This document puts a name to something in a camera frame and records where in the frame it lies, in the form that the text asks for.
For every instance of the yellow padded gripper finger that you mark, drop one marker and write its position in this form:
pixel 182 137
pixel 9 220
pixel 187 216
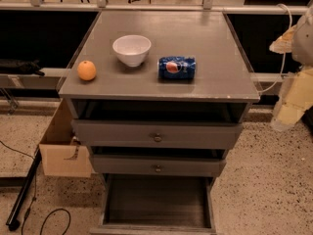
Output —
pixel 283 44
pixel 295 98

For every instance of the blue pepsi can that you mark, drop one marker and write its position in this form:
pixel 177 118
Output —
pixel 176 67

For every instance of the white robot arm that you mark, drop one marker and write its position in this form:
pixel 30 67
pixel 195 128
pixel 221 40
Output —
pixel 302 44

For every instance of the grey wooden drawer cabinet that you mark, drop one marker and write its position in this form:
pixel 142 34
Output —
pixel 221 91

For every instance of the brass top drawer knob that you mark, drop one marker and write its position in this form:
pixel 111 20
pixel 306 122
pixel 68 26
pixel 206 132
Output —
pixel 157 137

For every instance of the brass drawer knob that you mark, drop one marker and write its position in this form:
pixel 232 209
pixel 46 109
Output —
pixel 158 169
pixel 157 137

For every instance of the brass middle drawer knob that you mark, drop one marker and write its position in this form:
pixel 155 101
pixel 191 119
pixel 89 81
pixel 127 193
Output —
pixel 158 169

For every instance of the grey open bottom drawer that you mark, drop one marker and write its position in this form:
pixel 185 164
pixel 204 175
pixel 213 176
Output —
pixel 156 205

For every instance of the grey middle drawer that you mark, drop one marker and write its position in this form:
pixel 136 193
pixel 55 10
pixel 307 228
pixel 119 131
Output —
pixel 145 165

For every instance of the grey top drawer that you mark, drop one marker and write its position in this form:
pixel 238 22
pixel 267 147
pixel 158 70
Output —
pixel 181 135

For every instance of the white ceramic bowl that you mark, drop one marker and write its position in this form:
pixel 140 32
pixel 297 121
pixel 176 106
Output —
pixel 132 50

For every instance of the orange fruit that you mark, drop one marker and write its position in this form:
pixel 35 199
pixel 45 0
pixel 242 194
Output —
pixel 86 70

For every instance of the cardboard box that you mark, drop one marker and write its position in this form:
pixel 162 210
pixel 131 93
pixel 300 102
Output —
pixel 61 152

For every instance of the black cloth on shelf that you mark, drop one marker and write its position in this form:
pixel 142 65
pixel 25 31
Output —
pixel 12 66

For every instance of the black bar on floor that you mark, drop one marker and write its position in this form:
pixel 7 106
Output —
pixel 24 183

